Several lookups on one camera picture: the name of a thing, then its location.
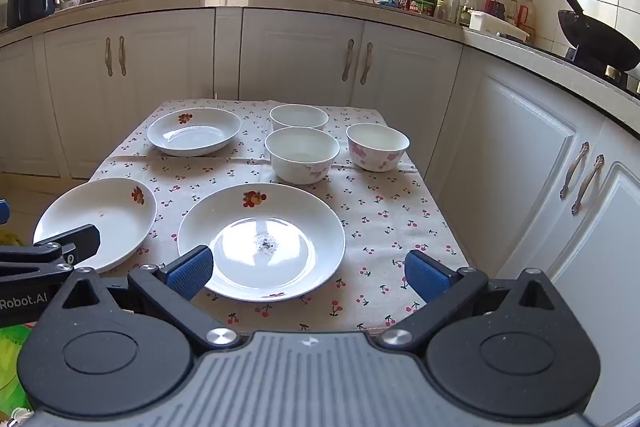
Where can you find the gas stove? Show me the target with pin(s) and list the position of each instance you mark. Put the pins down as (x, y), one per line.
(600, 74)

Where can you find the white plastic box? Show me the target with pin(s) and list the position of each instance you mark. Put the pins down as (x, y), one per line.
(495, 27)

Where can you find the white bowl with pink flowers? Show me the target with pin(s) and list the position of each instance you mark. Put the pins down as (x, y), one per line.
(377, 147)
(302, 157)
(298, 114)

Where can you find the cherry-print tablecloth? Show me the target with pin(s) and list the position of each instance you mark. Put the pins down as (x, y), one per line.
(375, 217)

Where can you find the green plastic bag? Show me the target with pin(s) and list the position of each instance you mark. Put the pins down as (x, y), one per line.
(10, 357)

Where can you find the orange oil bottle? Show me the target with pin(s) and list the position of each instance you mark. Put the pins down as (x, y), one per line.
(527, 14)

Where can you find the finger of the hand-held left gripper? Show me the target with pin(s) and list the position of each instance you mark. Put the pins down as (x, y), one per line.
(75, 244)

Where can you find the yellow oil bottle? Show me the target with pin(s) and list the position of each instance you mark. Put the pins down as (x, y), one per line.
(512, 9)

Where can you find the black wok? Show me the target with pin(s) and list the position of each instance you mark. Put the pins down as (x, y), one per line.
(595, 37)

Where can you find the clear oil bottle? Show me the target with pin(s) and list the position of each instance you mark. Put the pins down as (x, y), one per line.
(471, 2)
(452, 4)

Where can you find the small seasoning bottle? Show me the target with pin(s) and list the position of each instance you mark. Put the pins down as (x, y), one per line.
(439, 9)

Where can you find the white fruit-print plate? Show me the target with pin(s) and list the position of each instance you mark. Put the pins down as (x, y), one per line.
(195, 137)
(280, 232)
(105, 217)

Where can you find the green-lid jar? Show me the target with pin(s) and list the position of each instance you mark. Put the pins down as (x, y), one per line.
(422, 6)

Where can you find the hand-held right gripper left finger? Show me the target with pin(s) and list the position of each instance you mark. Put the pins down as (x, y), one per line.
(192, 272)

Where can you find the red bottle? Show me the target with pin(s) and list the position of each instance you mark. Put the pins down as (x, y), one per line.
(495, 4)

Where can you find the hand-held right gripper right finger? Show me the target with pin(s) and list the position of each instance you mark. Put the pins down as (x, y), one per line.
(425, 277)

